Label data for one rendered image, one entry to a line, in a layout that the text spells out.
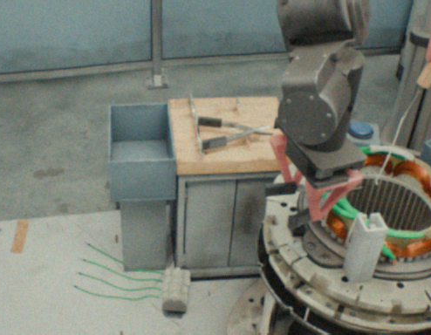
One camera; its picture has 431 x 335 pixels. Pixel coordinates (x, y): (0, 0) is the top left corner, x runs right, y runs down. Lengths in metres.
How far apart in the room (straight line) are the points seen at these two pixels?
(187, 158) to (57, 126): 2.03
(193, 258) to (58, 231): 0.30
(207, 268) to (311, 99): 0.64
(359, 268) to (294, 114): 0.25
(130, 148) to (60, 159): 1.64
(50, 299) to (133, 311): 0.16
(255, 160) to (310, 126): 0.41
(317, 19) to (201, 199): 0.50
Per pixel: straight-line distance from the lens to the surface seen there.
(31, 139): 2.90
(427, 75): 0.75
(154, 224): 1.08
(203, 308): 1.11
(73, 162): 2.72
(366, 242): 0.72
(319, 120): 0.56
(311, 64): 0.57
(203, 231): 1.07
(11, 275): 1.20
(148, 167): 0.97
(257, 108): 1.09
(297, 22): 0.61
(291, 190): 0.75
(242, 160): 0.96
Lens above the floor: 1.65
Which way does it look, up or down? 39 degrees down
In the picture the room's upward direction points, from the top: straight up
